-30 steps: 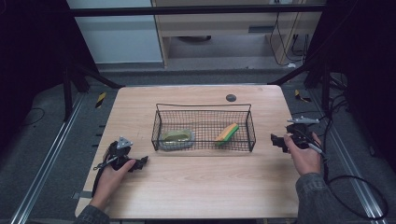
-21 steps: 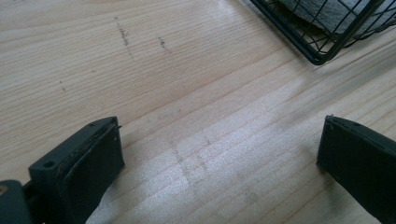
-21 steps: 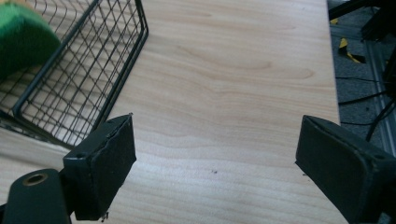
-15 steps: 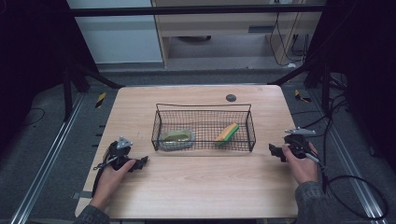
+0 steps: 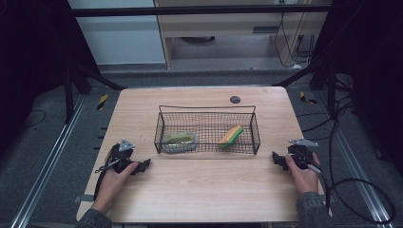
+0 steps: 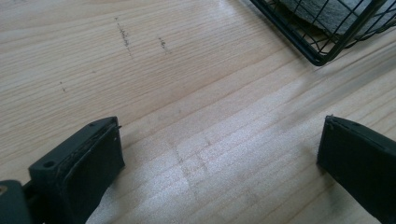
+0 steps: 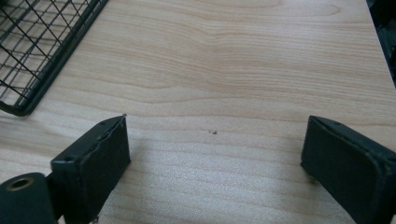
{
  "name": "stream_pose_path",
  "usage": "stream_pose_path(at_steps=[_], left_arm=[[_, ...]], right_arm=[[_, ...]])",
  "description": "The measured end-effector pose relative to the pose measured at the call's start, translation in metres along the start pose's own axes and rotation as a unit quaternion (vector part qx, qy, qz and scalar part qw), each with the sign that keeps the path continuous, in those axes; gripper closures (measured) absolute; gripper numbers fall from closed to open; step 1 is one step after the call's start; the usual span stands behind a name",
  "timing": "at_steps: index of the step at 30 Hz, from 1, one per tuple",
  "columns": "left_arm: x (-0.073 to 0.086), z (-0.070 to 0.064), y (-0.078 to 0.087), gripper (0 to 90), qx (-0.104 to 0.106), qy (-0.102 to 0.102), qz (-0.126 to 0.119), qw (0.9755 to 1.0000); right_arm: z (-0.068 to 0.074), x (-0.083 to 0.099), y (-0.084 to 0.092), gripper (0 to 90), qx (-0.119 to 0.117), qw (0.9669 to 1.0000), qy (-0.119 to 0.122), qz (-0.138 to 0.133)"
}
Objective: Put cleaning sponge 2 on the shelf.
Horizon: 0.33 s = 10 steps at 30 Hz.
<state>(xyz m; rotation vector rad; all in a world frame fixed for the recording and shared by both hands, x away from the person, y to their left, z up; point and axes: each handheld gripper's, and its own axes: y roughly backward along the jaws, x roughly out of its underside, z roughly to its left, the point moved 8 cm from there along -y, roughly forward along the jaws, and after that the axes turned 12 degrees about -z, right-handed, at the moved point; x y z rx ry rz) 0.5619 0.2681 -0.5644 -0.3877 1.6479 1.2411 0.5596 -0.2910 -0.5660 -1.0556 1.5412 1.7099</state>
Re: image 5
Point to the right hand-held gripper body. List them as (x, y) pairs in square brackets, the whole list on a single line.
[(302, 156)]

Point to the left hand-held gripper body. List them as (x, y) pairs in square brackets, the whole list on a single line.
[(122, 156)]

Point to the clear oval dish green soap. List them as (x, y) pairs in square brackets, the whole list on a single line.
[(179, 141)]

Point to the green and yellow sponge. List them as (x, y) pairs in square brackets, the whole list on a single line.
[(231, 136)]

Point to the person's right hand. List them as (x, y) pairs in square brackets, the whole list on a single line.
[(305, 180)]

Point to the person's left hand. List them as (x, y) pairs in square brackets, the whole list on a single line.
[(112, 186)]

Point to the grey tape piece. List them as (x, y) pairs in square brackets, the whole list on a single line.
[(83, 198)]

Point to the yellow and black tape strip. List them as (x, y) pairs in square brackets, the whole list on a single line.
[(305, 98), (102, 101)]

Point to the grey round table grommet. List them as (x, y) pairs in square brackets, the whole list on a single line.
[(235, 99)]

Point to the black metal stand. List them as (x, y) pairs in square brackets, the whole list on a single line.
[(331, 88), (68, 95)]

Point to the black curtain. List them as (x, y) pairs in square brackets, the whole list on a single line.
[(374, 79), (31, 63)]

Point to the white cabinet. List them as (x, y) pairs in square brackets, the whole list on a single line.
[(120, 41)]

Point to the light wooden desk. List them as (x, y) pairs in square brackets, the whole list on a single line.
[(221, 23)]

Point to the aluminium floor rail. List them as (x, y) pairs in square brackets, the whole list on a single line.
[(47, 164), (355, 164)]

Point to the black horizontal frame bar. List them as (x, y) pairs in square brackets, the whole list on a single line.
[(190, 10)]

